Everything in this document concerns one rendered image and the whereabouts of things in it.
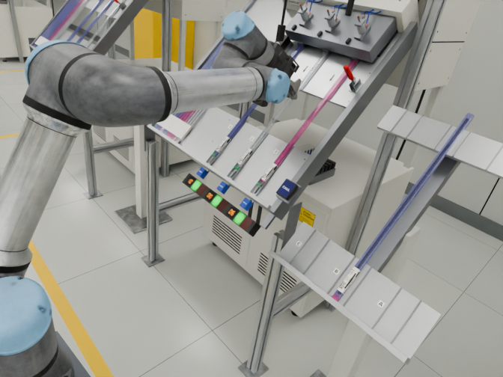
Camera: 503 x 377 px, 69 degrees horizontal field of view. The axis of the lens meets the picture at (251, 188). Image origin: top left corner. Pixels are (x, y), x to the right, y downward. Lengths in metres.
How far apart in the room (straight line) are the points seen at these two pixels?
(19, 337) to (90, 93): 0.39
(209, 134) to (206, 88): 0.60
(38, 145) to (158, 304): 1.13
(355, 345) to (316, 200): 0.49
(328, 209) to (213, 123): 0.51
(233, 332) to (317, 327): 0.37
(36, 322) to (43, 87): 0.38
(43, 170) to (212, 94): 0.33
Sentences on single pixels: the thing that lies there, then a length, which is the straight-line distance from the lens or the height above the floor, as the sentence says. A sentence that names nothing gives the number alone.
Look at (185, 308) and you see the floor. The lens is 1.70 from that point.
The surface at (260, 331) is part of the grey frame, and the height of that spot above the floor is 0.24.
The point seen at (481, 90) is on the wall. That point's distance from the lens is 2.75.
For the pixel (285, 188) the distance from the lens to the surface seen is 1.00.
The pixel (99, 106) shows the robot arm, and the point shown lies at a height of 1.07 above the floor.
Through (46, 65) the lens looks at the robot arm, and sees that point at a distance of 0.72.
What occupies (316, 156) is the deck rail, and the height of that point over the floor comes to 0.86.
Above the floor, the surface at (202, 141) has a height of 0.76.
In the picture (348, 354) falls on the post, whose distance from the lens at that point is 1.19.
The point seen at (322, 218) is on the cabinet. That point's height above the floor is 0.56.
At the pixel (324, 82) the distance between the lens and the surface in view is 1.23.
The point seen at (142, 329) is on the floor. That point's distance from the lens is 1.64.
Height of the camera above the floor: 1.28
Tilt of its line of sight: 30 degrees down
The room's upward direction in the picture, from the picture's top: 9 degrees clockwise
